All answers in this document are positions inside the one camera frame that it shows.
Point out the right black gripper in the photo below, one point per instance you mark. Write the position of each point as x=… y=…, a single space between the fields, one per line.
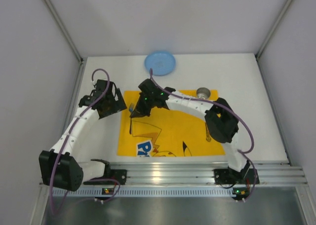
x=142 y=106

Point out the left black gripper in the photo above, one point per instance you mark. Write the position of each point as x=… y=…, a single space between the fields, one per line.
x=111 y=106

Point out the blue plastic fork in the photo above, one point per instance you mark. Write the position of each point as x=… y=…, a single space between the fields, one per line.
x=131 y=110

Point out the yellow pikachu placemat cloth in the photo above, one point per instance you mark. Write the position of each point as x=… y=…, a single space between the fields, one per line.
x=165 y=134

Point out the blue plastic plate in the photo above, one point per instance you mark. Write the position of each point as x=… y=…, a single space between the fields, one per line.
x=160 y=62

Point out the metal cup with brown band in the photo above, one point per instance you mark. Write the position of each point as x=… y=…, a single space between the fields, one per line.
x=203 y=93

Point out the gold metal spoon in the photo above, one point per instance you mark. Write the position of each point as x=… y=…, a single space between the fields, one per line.
x=208 y=137

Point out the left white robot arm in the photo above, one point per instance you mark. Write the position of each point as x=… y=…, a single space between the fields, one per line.
x=60 y=166

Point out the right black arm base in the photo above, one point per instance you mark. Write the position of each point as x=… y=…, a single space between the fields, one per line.
x=229 y=176

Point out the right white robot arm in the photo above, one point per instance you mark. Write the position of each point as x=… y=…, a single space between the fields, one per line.
x=222 y=122

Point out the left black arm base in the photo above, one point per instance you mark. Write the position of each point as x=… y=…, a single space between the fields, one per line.
x=116 y=174

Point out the aluminium mounting rail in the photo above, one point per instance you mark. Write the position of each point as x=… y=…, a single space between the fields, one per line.
x=202 y=174

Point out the perforated cable duct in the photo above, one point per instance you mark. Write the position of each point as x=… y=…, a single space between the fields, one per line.
x=158 y=192

